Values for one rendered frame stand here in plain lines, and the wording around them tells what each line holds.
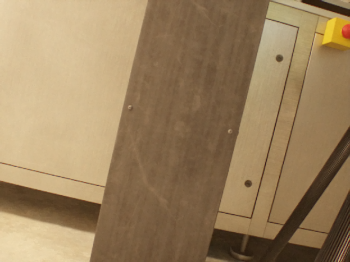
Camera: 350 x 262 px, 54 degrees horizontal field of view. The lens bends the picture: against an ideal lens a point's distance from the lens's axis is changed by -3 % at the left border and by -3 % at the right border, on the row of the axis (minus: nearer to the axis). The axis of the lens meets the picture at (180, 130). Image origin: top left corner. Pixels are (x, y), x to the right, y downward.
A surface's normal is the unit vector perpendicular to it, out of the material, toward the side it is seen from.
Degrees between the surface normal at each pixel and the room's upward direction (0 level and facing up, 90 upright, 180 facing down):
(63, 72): 90
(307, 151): 90
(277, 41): 90
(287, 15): 90
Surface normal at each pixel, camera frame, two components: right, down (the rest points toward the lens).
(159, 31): -0.07, 0.05
